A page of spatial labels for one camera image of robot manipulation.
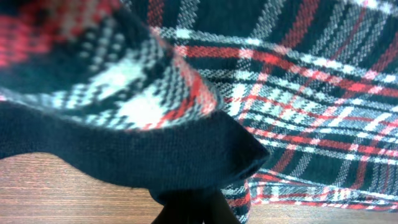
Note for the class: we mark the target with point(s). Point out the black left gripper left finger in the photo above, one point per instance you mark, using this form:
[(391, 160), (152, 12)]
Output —
[(180, 209)]

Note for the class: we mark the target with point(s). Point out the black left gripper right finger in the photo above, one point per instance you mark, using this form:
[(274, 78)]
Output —
[(218, 211)]

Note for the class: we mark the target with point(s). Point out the plaid sleeveless shirt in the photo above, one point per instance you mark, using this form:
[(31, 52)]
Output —
[(267, 101)]

